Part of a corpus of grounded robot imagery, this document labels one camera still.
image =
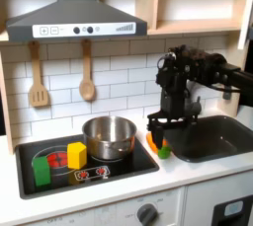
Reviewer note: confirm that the orange toy carrot green top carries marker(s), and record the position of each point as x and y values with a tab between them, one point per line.
164	153

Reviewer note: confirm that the dark grey tap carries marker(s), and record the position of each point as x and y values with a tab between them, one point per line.
194	106

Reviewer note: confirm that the black toy cooktop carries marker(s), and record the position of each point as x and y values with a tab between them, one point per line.
138	167

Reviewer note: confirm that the dark grey sink basin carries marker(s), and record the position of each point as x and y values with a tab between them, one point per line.
214	141

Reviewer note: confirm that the grey oven knob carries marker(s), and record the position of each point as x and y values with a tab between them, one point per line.
146	215

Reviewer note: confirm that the yellow toy block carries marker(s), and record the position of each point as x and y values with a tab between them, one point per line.
77	157

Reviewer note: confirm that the wooden spoon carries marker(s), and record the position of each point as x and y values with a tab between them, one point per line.
87	90

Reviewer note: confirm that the white oven front panel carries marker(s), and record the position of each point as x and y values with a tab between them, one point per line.
108	215

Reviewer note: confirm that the black appliance door window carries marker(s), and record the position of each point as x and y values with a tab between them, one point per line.
219	216

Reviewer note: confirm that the white cabinet door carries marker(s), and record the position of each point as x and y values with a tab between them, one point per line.
246	13

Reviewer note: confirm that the green toy block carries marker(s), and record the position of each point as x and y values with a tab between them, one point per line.
42	172

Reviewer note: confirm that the wooden slotted spatula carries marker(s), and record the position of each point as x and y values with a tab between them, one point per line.
39	96

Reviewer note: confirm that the grey range hood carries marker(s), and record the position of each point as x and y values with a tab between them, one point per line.
75	13

